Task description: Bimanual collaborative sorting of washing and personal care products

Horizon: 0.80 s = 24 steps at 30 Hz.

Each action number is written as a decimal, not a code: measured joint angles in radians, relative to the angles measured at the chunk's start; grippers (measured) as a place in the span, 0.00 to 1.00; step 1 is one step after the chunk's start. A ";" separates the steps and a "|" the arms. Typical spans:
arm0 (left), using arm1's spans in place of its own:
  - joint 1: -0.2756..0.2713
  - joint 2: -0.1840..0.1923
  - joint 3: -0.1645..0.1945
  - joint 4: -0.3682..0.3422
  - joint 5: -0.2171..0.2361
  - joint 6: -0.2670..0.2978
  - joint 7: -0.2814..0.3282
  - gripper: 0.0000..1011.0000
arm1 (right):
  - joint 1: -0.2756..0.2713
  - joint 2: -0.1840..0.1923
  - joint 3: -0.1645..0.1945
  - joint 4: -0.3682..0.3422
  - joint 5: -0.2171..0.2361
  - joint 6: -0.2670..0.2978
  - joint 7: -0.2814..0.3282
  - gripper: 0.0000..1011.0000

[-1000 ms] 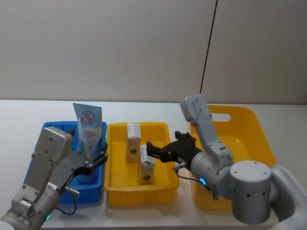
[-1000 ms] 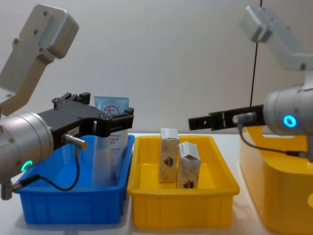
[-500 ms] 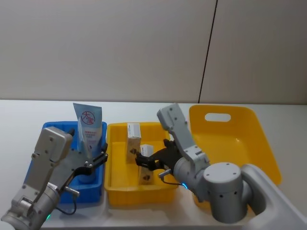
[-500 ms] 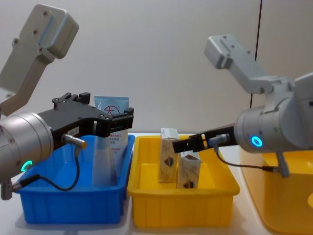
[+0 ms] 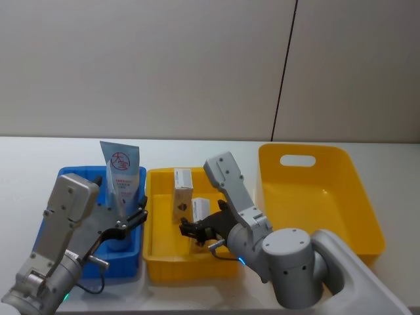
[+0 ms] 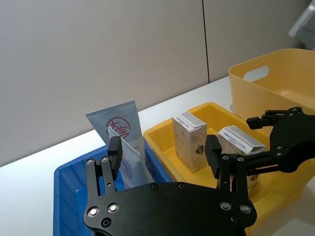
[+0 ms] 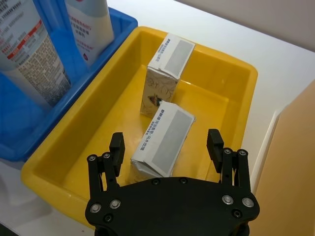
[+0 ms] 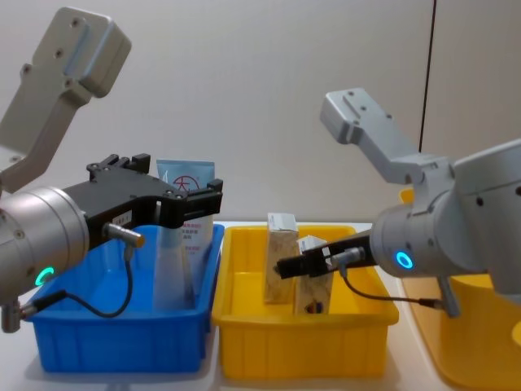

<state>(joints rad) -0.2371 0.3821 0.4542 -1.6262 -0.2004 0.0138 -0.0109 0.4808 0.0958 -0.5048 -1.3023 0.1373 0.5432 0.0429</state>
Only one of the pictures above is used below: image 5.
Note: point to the right gripper, black block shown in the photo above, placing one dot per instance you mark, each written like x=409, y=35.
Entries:
x=217, y=223

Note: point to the left gripper, dark block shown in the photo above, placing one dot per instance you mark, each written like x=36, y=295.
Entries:
x=93, y=226

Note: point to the pale blue cream tube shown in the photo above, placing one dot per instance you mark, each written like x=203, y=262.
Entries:
x=121, y=183

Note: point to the small beige carton box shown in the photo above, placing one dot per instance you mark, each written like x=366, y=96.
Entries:
x=201, y=208

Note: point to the left robot arm, grey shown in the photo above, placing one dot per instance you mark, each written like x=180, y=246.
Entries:
x=59, y=210

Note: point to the right robot arm, grey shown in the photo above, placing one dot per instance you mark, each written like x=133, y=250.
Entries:
x=295, y=262

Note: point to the shallow yellow plastic tray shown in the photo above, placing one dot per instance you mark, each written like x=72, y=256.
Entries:
x=164, y=229

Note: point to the tall beige carton box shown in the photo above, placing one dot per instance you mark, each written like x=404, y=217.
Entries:
x=182, y=200

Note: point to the blue plastic tray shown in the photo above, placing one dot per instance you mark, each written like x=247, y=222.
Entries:
x=70, y=173

